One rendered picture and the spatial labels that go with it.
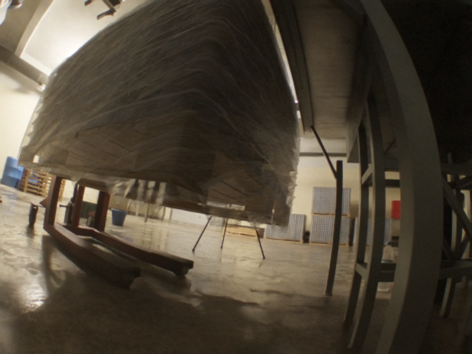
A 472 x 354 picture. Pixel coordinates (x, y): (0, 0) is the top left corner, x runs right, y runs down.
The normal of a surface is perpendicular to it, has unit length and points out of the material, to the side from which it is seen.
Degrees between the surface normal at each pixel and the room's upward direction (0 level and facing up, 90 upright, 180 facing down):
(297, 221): 92
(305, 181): 90
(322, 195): 92
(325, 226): 91
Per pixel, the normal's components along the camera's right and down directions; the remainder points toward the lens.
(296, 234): -0.43, -0.25
